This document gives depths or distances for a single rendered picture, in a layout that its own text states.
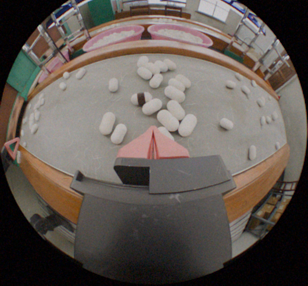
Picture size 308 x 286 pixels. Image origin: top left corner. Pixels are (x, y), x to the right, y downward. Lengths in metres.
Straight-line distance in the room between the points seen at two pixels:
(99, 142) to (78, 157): 0.06
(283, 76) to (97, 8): 5.66
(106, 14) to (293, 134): 6.23
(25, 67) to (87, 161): 0.95
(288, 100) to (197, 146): 4.46
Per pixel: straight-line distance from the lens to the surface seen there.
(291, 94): 4.56
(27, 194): 1.84
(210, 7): 5.81
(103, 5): 2.99
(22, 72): 1.00
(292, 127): 4.46
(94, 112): 0.19
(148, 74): 0.18
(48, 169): 0.30
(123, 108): 0.16
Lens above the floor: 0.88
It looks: 76 degrees down
